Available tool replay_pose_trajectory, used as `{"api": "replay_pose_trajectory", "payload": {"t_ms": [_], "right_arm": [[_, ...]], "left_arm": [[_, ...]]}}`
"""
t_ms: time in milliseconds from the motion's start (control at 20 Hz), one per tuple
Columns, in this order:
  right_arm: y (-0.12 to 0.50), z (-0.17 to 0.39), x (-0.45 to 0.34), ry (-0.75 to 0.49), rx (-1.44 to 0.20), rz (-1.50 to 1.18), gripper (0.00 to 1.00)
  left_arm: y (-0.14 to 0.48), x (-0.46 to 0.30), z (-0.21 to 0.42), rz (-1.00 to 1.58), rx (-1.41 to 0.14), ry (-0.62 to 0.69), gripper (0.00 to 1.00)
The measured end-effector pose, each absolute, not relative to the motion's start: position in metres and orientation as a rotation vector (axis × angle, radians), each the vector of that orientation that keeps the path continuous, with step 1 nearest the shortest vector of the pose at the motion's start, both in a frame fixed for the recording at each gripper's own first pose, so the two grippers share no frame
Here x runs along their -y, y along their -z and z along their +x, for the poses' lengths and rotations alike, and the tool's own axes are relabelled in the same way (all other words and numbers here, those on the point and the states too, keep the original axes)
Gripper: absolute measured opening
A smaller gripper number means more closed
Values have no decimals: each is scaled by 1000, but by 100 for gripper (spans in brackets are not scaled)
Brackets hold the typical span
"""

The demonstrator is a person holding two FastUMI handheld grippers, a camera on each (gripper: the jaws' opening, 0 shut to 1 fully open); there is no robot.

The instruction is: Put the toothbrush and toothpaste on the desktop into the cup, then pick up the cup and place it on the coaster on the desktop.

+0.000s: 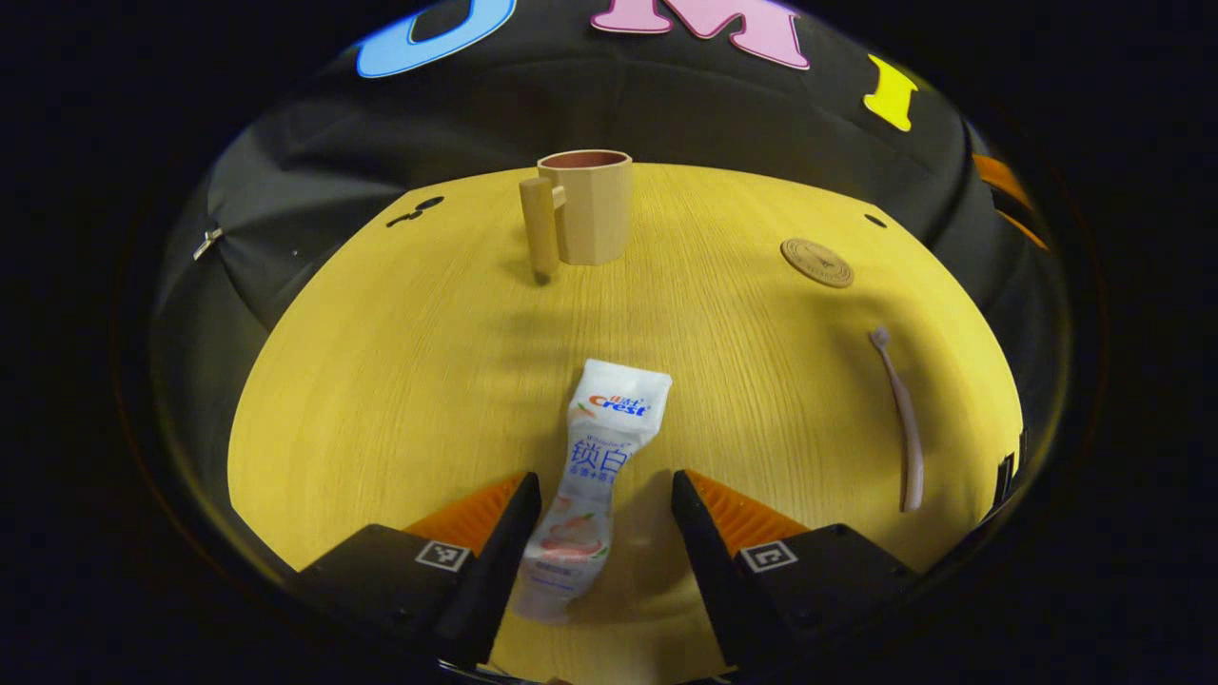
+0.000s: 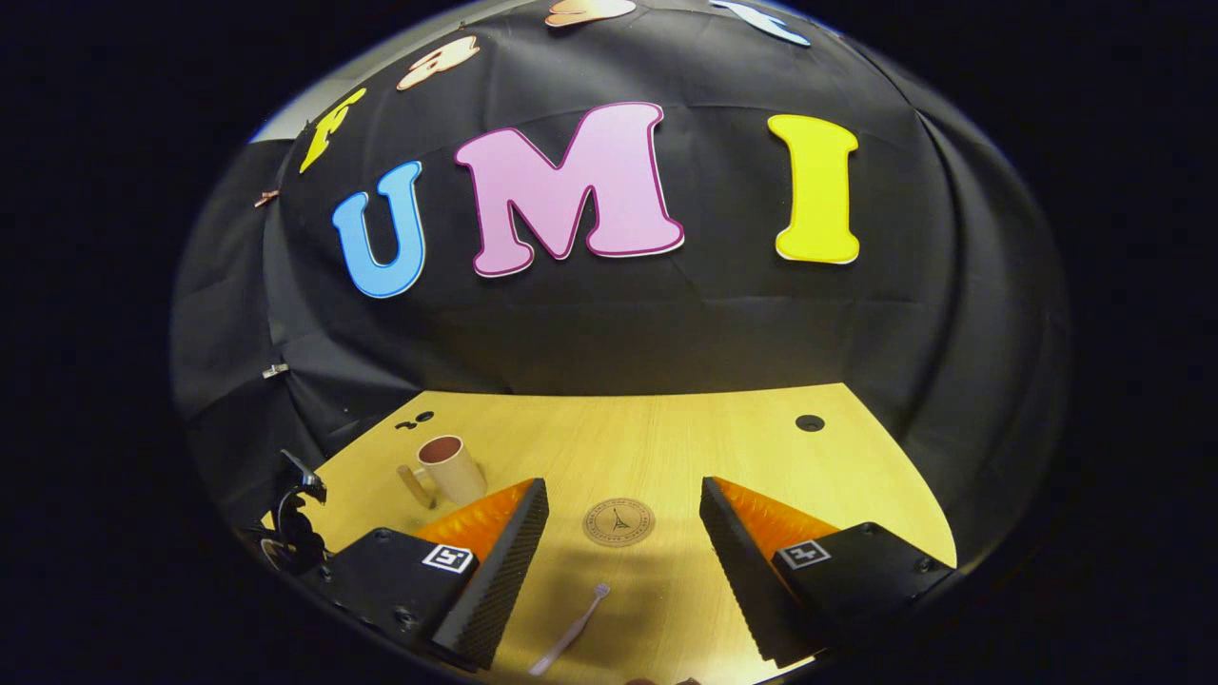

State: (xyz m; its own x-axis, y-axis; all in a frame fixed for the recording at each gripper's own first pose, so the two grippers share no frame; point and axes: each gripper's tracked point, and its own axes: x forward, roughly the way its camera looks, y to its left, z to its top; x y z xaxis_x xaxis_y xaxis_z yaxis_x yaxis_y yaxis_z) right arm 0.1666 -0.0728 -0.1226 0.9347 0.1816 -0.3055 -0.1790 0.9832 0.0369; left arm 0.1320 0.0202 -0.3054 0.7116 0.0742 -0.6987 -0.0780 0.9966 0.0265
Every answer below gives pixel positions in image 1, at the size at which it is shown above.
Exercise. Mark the small white tag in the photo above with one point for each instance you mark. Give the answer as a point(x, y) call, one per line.
point(207, 243)

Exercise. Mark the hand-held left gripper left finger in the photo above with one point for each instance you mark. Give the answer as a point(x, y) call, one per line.
point(495, 561)

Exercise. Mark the black backdrop cloth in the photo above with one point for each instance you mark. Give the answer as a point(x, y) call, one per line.
point(666, 105)

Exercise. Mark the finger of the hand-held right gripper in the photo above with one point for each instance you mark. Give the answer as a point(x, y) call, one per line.
point(1023, 230)
point(1001, 179)

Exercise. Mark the round brown coaster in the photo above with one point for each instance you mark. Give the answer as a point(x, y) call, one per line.
point(816, 262)

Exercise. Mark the pale pink toothbrush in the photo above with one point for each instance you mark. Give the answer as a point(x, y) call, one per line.
point(906, 419)

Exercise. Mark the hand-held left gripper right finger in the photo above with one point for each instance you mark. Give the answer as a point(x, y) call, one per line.
point(709, 561)

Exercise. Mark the white toothpaste tube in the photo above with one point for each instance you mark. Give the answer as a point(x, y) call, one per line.
point(604, 447)

